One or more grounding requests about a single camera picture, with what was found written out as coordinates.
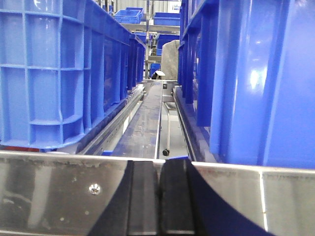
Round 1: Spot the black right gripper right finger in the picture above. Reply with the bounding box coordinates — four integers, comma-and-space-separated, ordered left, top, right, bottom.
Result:
160, 159, 269, 236

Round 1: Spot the large blue bin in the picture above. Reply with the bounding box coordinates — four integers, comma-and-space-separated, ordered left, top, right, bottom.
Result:
176, 0, 315, 169
0, 0, 145, 149

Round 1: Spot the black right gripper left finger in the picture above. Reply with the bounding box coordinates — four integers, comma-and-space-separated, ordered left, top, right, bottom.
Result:
88, 161, 158, 236

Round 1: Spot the steel shelf front beam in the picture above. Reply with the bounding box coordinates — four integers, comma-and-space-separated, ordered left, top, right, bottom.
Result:
0, 151, 315, 236

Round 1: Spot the grey wrapped bundle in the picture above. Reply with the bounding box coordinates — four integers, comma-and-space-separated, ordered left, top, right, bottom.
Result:
161, 40, 180, 81

